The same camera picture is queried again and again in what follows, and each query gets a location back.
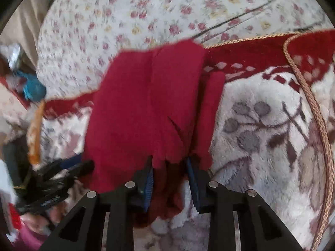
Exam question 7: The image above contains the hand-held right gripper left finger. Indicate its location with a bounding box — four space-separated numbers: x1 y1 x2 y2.
39 156 155 251

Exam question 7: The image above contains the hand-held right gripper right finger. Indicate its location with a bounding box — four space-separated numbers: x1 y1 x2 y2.
184 157 304 251

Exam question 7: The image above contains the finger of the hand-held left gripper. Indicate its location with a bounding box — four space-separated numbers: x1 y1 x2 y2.
51 153 85 172
37 160 95 186

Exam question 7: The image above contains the red knit garment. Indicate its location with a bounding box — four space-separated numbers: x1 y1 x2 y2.
79 39 226 228

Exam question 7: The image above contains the person's left hand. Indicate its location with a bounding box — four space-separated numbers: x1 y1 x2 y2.
25 203 65 236

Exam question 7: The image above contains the blue plastic bag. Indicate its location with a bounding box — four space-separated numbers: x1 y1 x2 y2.
22 71 47 102

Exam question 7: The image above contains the red and white plush blanket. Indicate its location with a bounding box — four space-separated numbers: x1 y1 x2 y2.
34 29 335 251

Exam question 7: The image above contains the white floral duvet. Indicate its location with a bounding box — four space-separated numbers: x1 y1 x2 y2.
35 0 331 100

